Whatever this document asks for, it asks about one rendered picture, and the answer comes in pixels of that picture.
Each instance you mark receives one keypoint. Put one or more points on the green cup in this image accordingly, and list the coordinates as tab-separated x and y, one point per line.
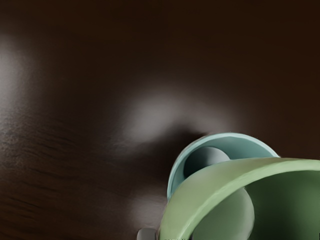
225	182

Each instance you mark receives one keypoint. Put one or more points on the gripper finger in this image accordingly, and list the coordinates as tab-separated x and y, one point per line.
145	235

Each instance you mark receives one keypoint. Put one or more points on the light blue cup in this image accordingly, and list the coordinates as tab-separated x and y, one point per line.
240	146

